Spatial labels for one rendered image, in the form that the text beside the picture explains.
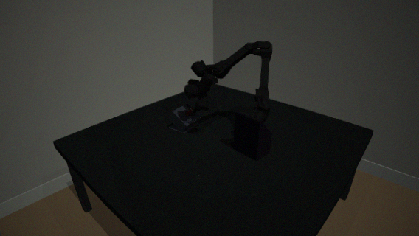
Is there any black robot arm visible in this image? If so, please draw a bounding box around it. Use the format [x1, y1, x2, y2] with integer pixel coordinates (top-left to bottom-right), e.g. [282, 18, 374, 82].
[184, 41, 272, 124]

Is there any grey square panel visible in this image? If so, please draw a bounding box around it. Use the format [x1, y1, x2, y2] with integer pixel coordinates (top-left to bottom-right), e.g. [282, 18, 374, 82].
[169, 103, 201, 133]

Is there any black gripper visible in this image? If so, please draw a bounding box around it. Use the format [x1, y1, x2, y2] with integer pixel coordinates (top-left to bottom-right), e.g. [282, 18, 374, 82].
[187, 80, 211, 113]

